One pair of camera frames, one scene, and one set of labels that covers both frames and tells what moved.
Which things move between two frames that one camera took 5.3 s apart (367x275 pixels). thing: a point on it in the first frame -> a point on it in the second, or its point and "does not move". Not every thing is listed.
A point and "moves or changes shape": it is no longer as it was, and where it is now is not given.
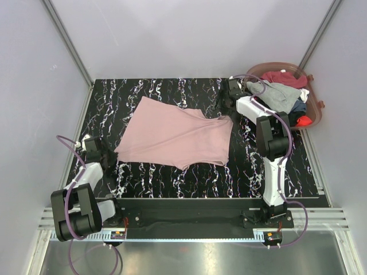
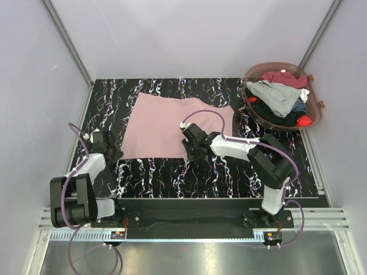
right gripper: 227,112 -> 191,156
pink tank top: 159,132 moves or changes shape
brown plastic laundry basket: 313,105 does not move
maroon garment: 285,78 does not move
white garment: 304,95 does not move
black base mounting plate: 200,213 does not move
